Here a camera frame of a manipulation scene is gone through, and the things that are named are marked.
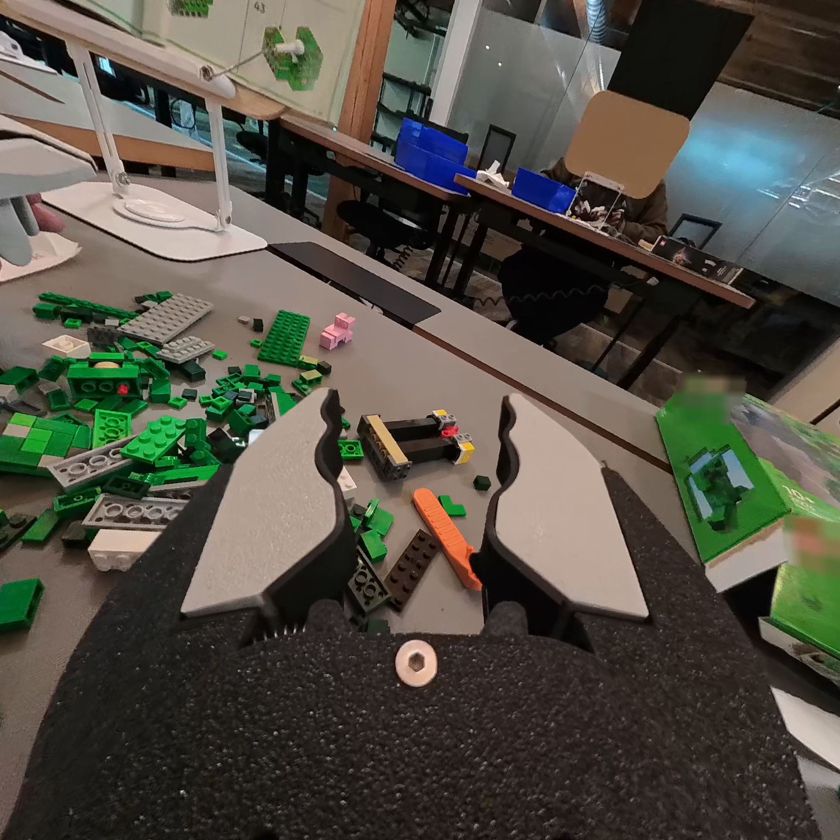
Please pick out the black office chair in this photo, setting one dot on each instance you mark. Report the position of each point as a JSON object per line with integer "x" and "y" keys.
{"x": 551, "y": 295}
{"x": 380, "y": 226}

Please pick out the wooden pillar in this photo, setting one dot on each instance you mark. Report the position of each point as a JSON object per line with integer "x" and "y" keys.
{"x": 367, "y": 98}

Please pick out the black desk insert panel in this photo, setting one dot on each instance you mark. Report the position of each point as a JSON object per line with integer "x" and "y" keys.
{"x": 354, "y": 282}

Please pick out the white paper sheet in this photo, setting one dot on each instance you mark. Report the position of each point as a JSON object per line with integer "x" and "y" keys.
{"x": 39, "y": 256}

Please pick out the green brick with red stud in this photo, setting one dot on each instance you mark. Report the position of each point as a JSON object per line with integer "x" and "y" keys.
{"x": 102, "y": 380}

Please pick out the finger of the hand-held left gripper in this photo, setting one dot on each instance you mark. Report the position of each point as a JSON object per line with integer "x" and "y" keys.
{"x": 39, "y": 164}

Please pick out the black printed box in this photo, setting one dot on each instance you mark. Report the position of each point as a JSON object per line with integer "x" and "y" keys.
{"x": 702, "y": 262}

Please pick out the green toy set box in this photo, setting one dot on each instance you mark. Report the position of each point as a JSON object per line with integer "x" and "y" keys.
{"x": 715, "y": 485}

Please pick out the large black screen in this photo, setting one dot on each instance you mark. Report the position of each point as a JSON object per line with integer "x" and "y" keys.
{"x": 682, "y": 59}

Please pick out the black brick assembly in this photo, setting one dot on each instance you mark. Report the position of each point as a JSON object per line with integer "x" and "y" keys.
{"x": 407, "y": 443}

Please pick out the building instruction booklet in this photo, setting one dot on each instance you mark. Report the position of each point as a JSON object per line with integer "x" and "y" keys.
{"x": 328, "y": 39}

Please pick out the clear display case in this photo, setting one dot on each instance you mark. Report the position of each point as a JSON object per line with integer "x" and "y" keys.
{"x": 594, "y": 203}

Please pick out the dark green studded plate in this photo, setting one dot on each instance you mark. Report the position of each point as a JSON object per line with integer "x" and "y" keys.
{"x": 369, "y": 584}

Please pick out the small grey studded plate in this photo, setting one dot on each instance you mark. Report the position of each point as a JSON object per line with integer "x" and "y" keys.
{"x": 187, "y": 350}

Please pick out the pink brick pig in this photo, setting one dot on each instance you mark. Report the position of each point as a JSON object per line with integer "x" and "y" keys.
{"x": 338, "y": 331}

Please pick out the large grey studded plate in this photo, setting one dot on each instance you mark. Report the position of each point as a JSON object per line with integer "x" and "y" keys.
{"x": 167, "y": 318}

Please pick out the pile of small green bricks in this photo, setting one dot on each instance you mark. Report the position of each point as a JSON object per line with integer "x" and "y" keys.
{"x": 236, "y": 387}

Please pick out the blue storage bin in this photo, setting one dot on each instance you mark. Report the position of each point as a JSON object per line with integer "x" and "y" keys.
{"x": 430, "y": 151}
{"x": 541, "y": 190}

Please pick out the small white brick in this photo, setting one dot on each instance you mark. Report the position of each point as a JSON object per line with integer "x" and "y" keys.
{"x": 65, "y": 346}

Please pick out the grey long brick with holes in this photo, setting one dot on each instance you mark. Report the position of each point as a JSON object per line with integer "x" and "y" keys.
{"x": 134, "y": 512}
{"x": 92, "y": 466}

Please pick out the white wooden book stand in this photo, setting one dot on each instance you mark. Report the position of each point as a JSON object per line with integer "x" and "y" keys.
{"x": 197, "y": 239}

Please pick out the bright green short plate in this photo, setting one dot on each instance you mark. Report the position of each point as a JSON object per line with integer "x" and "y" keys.
{"x": 157, "y": 439}

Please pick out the orange brick separator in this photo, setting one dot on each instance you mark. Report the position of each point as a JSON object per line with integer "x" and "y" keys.
{"x": 443, "y": 535}

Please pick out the dark brown studded plate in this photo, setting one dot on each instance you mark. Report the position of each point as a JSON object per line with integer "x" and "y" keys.
{"x": 412, "y": 569}

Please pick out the green checkered brick panel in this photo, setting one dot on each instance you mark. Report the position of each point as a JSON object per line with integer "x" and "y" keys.
{"x": 46, "y": 443}

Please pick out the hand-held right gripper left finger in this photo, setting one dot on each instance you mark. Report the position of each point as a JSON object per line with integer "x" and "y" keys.
{"x": 275, "y": 512}

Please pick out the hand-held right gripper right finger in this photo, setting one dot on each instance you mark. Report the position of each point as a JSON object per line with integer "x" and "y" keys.
{"x": 564, "y": 525}

